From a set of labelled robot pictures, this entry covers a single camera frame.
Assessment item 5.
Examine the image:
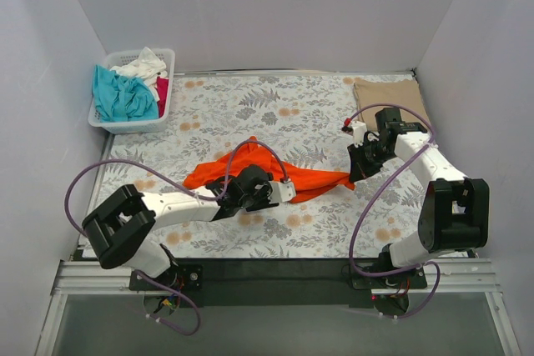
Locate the orange t shirt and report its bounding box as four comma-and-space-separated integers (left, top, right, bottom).
183, 136, 356, 203

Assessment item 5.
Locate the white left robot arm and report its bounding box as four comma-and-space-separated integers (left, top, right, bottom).
82, 165, 293, 289

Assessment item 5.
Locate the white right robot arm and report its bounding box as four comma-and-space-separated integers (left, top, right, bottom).
342, 103, 490, 288

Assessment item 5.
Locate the folded beige t shirt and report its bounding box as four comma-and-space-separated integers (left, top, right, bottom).
354, 78, 430, 131

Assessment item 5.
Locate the floral patterned table mat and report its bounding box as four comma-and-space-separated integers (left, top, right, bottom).
96, 74, 425, 258

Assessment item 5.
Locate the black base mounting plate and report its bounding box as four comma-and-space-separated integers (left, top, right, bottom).
124, 256, 431, 309

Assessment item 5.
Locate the magenta t shirt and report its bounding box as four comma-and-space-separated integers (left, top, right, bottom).
156, 77, 169, 118

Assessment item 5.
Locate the white t shirt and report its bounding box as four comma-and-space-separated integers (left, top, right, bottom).
110, 47, 168, 86

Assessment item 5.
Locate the teal t shirt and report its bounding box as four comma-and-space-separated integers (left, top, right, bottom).
92, 65, 159, 123

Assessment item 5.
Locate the white plastic laundry basket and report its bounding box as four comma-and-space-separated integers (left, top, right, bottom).
88, 47, 175, 134

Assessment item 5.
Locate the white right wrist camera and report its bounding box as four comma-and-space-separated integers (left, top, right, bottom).
341, 118, 368, 146

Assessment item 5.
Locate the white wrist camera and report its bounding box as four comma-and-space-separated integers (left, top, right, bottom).
341, 118, 368, 146
268, 179, 296, 204

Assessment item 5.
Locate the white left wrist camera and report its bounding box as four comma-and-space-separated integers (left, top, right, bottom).
268, 179, 296, 204

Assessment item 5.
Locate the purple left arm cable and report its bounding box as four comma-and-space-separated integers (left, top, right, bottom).
64, 138, 291, 336

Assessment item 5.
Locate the aluminium frame rail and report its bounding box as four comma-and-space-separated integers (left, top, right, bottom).
52, 262, 132, 295

